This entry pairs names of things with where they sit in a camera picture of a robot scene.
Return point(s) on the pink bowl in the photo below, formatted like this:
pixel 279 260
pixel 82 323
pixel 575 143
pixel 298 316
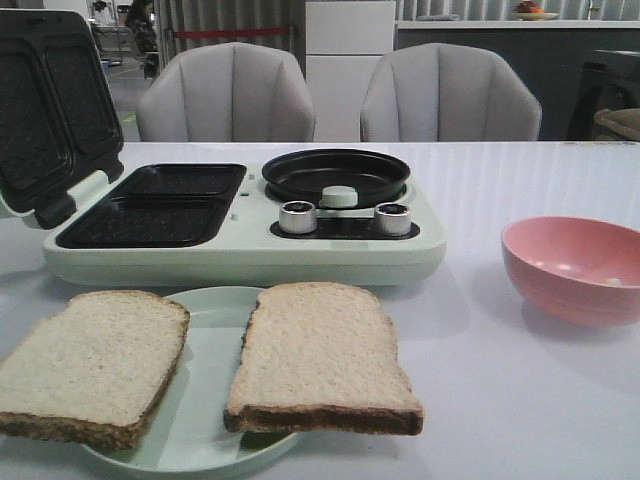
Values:
pixel 558 264

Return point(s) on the left silver control knob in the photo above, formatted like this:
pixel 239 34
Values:
pixel 297 217

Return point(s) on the mint green breakfast maker base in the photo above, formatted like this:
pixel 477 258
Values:
pixel 217 224

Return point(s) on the right grey upholstered chair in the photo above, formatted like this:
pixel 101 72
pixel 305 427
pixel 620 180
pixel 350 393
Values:
pixel 440 92

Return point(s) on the mint green round plate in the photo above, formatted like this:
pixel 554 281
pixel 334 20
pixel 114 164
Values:
pixel 186 438

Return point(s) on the silver control knob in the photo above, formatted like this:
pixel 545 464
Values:
pixel 392 219
pixel 297 217

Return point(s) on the right silver control knob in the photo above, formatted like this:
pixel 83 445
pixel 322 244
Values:
pixel 392 219

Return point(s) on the bread slice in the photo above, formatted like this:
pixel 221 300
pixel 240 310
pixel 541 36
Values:
pixel 94 373
pixel 321 356

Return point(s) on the black round frying pan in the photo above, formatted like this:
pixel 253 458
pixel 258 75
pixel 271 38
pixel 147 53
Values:
pixel 302 175

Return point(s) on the grey upholstered chair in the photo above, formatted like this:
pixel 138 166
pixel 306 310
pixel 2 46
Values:
pixel 231 92
pixel 440 92

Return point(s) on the dark appliance at right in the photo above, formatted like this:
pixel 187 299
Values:
pixel 607 105

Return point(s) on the grey counter with white top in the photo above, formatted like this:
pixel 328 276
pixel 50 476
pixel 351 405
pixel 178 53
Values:
pixel 548 55

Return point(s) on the person in background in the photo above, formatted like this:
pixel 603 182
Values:
pixel 138 21

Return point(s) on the breakfast maker hinged lid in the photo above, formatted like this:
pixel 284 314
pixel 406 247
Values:
pixel 58 120

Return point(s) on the white cabinet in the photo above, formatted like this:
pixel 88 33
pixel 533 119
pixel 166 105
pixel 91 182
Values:
pixel 344 41

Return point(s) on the left grey upholstered chair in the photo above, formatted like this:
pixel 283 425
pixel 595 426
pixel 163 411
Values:
pixel 231 92

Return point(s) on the fruit plate on counter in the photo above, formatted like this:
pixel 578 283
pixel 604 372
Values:
pixel 530 11

